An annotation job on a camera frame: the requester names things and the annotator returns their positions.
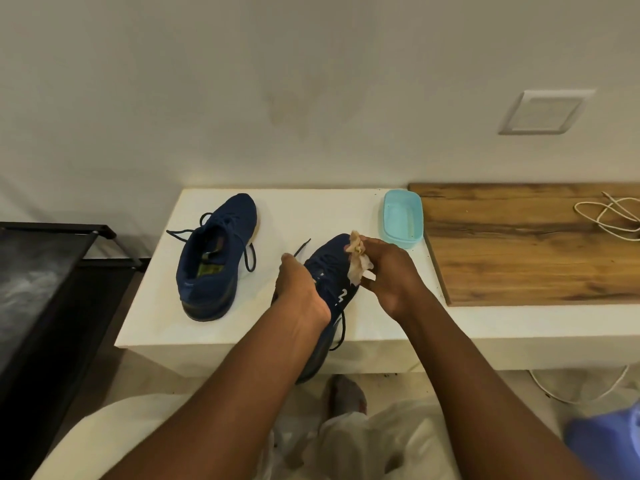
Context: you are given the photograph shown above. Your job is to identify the person's right hand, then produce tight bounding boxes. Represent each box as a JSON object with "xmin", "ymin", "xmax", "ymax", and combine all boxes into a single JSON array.
[{"xmin": 357, "ymin": 235, "xmax": 431, "ymax": 324}]

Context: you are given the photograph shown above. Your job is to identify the person's left hand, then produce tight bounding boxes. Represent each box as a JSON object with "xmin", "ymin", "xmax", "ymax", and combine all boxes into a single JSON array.
[{"xmin": 272, "ymin": 252, "xmax": 333, "ymax": 331}]

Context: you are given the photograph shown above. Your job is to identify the beige cleaning cloth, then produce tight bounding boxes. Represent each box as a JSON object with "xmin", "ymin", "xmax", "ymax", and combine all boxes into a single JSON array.
[{"xmin": 343, "ymin": 230, "xmax": 376, "ymax": 287}]

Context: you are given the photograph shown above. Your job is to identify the black shoe rack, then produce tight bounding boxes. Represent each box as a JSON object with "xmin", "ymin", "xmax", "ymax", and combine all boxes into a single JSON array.
[{"xmin": 0, "ymin": 222, "xmax": 146, "ymax": 480}]

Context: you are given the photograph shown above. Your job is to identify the person's left forearm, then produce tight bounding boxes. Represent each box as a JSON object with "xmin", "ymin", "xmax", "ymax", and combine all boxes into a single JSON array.
[{"xmin": 99, "ymin": 302, "xmax": 331, "ymax": 480}]

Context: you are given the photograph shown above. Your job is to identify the person's right forearm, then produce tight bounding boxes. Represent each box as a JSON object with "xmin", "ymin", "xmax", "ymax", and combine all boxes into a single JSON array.
[{"xmin": 399, "ymin": 289, "xmax": 596, "ymax": 480}]

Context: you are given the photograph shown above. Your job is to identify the person's right foot grey sock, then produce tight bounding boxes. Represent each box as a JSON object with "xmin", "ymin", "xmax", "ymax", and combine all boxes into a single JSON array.
[{"xmin": 325, "ymin": 374, "xmax": 369, "ymax": 418}]

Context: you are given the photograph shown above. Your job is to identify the light blue plastic container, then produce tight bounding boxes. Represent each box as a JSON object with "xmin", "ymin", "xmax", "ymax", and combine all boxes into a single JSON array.
[{"xmin": 382, "ymin": 188, "xmax": 425, "ymax": 251}]

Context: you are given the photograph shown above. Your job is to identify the brown wooden board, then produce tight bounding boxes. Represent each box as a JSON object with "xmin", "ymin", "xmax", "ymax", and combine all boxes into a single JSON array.
[{"xmin": 407, "ymin": 182, "xmax": 640, "ymax": 307}]

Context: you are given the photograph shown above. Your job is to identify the white shorts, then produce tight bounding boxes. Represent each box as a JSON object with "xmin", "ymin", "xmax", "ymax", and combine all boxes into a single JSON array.
[{"xmin": 32, "ymin": 392, "xmax": 461, "ymax": 480}]

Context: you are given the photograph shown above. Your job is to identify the blue plastic bag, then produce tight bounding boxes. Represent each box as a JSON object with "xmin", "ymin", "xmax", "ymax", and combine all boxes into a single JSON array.
[{"xmin": 563, "ymin": 402, "xmax": 640, "ymax": 480}]

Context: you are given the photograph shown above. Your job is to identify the coiled white charging cable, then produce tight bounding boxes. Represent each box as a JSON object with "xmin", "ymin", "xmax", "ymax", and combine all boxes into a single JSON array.
[{"xmin": 573, "ymin": 191, "xmax": 640, "ymax": 242}]

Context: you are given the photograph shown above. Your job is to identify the white floor cable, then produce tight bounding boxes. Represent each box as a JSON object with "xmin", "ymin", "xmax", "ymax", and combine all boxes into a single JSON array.
[{"xmin": 529, "ymin": 364, "xmax": 630, "ymax": 405}]

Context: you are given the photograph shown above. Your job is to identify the white wall switch plate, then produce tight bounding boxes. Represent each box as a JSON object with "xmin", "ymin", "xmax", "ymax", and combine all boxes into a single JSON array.
[{"xmin": 498, "ymin": 88, "xmax": 597, "ymax": 135}]

